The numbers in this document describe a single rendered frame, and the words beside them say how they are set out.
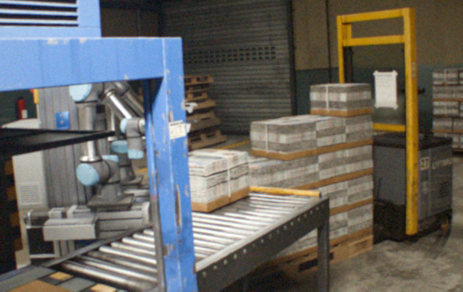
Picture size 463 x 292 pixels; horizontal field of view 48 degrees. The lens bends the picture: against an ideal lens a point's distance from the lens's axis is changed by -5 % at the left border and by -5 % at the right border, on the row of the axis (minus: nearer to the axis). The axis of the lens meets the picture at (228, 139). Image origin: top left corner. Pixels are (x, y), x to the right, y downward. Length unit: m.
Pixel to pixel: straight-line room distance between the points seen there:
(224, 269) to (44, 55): 1.16
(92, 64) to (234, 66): 10.32
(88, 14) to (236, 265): 1.09
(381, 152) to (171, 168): 3.44
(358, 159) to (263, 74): 7.18
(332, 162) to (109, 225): 1.73
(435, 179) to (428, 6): 5.65
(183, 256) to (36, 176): 1.73
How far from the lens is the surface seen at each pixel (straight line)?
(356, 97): 4.05
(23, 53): 1.07
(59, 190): 3.09
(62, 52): 1.13
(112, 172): 2.81
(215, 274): 1.95
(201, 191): 2.53
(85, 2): 1.42
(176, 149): 1.38
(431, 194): 4.67
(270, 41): 11.00
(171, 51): 1.37
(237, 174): 2.72
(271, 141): 3.68
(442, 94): 8.23
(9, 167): 2.12
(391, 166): 4.63
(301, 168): 3.69
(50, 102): 3.03
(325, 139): 3.81
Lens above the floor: 1.47
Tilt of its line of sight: 8 degrees down
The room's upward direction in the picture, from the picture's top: 3 degrees counter-clockwise
